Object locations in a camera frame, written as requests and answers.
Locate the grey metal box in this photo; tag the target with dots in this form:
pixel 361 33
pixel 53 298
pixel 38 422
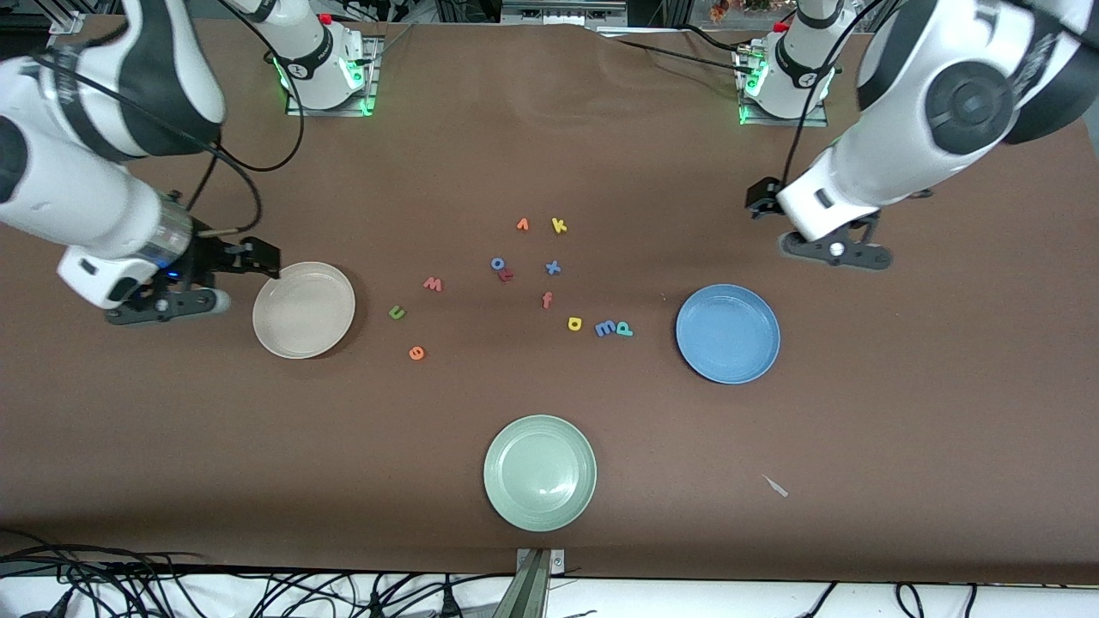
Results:
pixel 558 13

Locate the green plate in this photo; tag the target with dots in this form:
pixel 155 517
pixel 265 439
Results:
pixel 539 472

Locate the blue plate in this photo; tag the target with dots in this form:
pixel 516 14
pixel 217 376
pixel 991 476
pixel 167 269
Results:
pixel 728 335

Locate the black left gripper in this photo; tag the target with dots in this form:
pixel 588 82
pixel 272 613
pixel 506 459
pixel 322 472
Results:
pixel 761 196

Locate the aluminium frame profile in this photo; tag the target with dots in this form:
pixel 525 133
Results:
pixel 67 21

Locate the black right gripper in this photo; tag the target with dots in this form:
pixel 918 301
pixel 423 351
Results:
pixel 211 256

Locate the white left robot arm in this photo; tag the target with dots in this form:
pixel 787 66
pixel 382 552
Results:
pixel 901 146

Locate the small grey paper scrap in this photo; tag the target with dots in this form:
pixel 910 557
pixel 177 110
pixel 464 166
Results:
pixel 777 487

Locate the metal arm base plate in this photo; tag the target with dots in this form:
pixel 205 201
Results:
pixel 330 112
pixel 786 123

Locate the metal table bracket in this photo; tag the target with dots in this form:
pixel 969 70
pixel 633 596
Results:
pixel 532 592

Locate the beige brown plate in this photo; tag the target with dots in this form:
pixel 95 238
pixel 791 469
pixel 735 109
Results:
pixel 300 313

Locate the red foam letter w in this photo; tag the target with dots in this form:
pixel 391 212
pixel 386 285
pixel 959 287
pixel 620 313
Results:
pixel 433 285

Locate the orange dried flowers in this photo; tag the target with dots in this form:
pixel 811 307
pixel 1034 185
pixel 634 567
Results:
pixel 719 9

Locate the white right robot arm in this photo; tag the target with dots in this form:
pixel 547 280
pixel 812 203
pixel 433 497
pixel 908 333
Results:
pixel 86 197

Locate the blue foam letter m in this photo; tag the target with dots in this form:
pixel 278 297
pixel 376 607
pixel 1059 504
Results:
pixel 605 328

